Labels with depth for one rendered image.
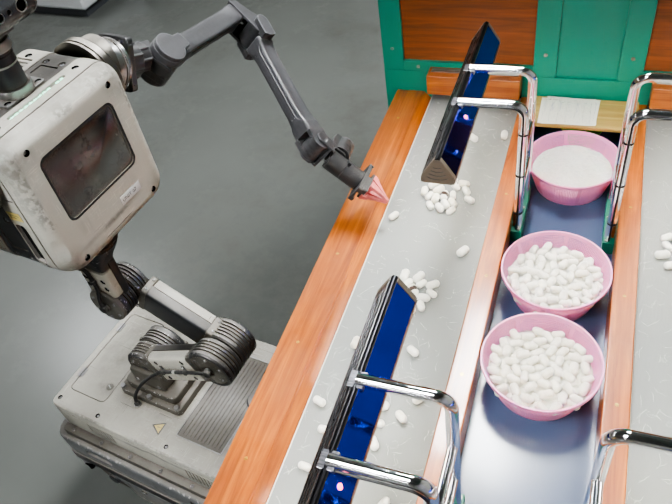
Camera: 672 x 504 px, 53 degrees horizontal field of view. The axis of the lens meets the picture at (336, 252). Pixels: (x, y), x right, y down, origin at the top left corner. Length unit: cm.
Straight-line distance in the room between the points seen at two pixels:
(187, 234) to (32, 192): 191
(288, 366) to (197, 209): 180
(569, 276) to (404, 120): 80
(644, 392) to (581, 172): 74
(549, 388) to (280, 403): 60
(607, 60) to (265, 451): 152
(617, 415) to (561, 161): 87
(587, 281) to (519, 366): 30
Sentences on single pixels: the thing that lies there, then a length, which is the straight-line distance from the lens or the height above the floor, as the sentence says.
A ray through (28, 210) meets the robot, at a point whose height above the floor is 132.
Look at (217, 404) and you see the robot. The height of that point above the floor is 47.
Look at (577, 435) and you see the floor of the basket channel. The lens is 162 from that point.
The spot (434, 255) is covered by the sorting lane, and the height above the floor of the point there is 74.
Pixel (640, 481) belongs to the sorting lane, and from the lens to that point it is 152.
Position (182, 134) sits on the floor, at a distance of 386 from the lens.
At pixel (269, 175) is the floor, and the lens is 339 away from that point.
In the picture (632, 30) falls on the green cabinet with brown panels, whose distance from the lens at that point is 222.
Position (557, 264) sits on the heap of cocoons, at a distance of 182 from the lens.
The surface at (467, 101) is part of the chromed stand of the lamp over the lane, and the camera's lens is 170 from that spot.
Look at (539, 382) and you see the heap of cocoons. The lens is 159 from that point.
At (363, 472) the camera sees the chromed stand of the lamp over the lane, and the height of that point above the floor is 112.
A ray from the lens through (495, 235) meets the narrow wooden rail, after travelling 185.
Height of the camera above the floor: 207
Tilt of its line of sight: 45 degrees down
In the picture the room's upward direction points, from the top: 12 degrees counter-clockwise
